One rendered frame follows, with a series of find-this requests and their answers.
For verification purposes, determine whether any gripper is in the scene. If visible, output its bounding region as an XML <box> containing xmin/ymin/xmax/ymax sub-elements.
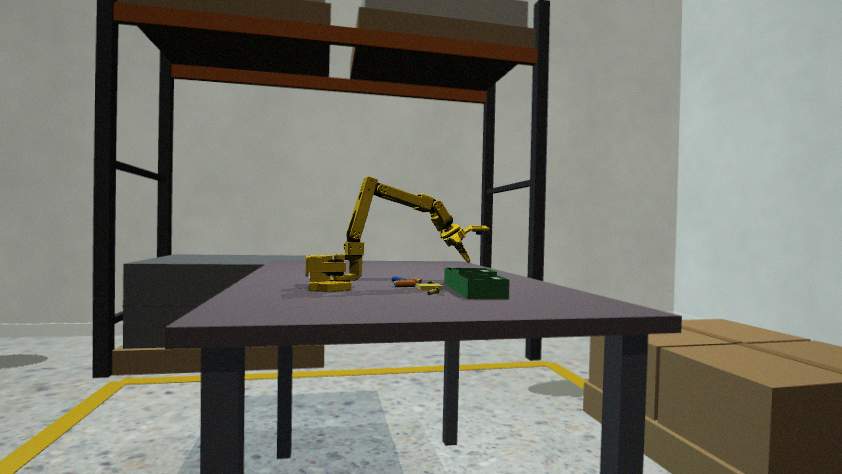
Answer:
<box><xmin>440</xmin><ymin>224</ymin><xmax>489</xmax><ymax>263</ymax></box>

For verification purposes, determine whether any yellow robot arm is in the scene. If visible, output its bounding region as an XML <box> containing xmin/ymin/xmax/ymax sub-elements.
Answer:
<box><xmin>308</xmin><ymin>176</ymin><xmax>453</xmax><ymax>292</ymax></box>

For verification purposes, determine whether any green rack of bins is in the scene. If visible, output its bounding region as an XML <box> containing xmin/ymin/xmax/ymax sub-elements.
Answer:
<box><xmin>444</xmin><ymin>268</ymin><xmax>509</xmax><ymax>299</ymax></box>

